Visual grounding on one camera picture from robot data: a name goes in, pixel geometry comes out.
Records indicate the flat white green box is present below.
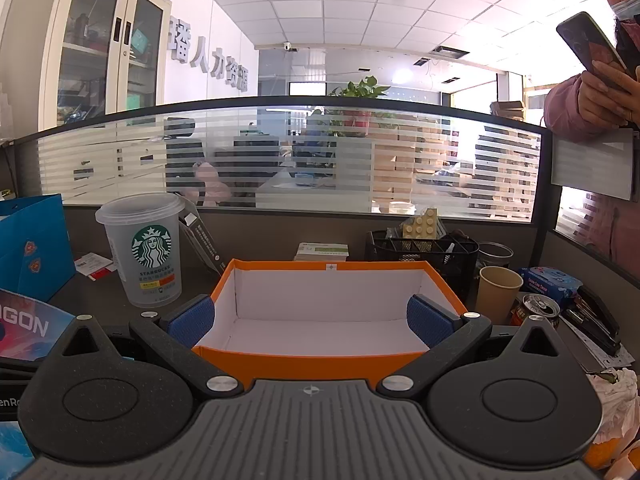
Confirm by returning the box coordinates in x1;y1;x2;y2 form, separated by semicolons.
294;242;349;262

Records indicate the black booklet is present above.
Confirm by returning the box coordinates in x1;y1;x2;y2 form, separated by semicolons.
179;200;226;276

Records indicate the beige glass door cabinet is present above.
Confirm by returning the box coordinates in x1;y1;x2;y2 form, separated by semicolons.
0;0;173;133

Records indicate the crumpled white tissue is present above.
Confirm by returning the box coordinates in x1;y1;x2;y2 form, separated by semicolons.
587;367;640;446

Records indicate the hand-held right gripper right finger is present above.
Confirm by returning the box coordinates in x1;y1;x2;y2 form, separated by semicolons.
377;294;581;402

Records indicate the blue printed desk mat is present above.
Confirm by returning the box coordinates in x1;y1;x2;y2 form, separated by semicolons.
0;287;77;478

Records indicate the white perforated strip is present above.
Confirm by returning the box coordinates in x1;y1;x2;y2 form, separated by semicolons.
557;317;633;376

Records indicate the black mesh desk organizer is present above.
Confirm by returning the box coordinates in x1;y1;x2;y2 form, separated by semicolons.
365;230;480;306

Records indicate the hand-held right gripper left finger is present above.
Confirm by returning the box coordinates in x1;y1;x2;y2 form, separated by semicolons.
42;294;244;402

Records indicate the stack of cardboard boxes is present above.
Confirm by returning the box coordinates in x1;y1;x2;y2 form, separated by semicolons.
372;130;476;211

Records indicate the brown paper cup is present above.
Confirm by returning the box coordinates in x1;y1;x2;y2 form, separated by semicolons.
475;266;524;326

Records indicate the potted green plant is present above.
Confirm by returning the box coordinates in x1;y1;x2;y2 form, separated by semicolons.
327;76;391;136

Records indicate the blue paper bag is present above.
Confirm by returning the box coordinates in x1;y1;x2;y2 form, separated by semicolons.
0;194;77;303

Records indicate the drink can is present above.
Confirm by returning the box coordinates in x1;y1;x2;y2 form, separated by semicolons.
511;293;561;330

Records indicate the beige building block plate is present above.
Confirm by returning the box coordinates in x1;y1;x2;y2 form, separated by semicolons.
401;206;446;240

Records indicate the grey wall lettering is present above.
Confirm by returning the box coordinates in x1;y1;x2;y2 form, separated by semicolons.
167;15;249;93

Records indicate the red white card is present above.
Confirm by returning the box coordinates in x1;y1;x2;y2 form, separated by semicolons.
74;253;115;281

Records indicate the orange fruit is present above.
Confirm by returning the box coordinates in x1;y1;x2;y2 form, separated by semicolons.
582;437;626;471

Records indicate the blue tissue packet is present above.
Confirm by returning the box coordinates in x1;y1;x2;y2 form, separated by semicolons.
520;266;583;306

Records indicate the white sign panel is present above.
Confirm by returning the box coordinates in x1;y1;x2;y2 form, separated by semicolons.
550;127;640;201

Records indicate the clear plastic cup green logo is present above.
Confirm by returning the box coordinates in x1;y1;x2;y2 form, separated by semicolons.
95;192;187;309

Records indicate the orange cardboard box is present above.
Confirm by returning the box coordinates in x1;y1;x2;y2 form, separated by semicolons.
192;258;468;391

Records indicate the black stapler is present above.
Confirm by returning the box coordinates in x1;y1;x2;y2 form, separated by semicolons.
562;285;622;357

